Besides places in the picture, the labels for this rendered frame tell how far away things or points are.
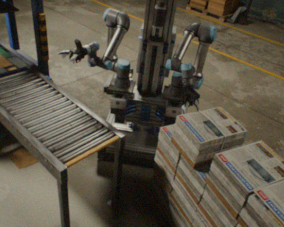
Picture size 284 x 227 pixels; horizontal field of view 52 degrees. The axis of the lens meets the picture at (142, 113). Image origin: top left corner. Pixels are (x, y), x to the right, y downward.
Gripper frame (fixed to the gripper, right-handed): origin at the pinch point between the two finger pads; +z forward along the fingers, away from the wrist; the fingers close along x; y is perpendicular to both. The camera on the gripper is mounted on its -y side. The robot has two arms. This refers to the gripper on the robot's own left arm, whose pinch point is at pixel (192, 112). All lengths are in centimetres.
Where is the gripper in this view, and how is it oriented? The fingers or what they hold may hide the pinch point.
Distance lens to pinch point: 212.3
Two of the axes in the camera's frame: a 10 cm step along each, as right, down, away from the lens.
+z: 1.2, 9.8, 1.6
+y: -4.2, -1.0, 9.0
